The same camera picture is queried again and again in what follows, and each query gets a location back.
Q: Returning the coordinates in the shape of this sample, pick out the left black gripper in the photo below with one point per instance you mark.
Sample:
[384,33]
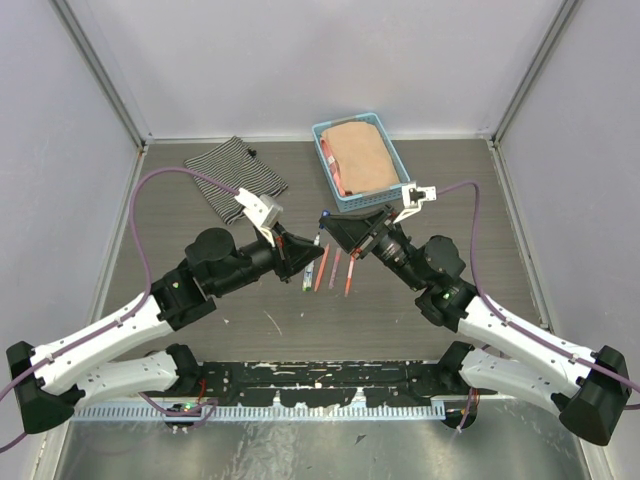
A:
[297,251]

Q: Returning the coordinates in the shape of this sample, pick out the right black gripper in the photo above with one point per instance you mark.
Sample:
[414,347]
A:
[356,229]

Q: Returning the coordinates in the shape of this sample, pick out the peach folded towel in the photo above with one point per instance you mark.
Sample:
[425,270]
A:
[359,161]

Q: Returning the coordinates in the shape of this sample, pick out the white pen lime end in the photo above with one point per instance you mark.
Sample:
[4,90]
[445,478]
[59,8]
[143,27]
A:
[305,279]

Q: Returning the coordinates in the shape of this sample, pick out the purple highlighter pen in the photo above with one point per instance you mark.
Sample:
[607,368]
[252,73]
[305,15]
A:
[333,273]

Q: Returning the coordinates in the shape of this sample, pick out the orange highlighter pen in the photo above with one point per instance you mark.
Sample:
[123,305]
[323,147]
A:
[349,276]

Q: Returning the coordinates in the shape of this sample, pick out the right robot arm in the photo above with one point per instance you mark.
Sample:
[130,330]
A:
[586,389]

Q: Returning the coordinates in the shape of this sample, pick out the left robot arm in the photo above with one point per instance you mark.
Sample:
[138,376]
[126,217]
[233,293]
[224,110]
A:
[55,380]

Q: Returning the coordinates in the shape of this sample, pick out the white marker green end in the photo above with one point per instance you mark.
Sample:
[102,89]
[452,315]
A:
[310,275]

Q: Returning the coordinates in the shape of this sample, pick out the salmon orange pen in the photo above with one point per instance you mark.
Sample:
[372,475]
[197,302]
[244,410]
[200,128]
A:
[321,268]

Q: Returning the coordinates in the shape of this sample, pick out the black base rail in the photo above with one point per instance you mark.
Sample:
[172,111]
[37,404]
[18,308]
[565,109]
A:
[321,384]

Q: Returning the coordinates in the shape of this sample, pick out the black white striped cloth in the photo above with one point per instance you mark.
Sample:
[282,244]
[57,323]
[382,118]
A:
[235,164]

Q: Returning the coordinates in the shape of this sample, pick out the grey slotted cable duct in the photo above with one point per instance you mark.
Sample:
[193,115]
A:
[357,411]

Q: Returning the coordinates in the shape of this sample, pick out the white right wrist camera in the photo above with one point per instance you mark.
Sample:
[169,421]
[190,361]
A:
[413,198]

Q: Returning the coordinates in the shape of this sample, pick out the light blue plastic basket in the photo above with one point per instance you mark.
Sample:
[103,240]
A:
[360,201]

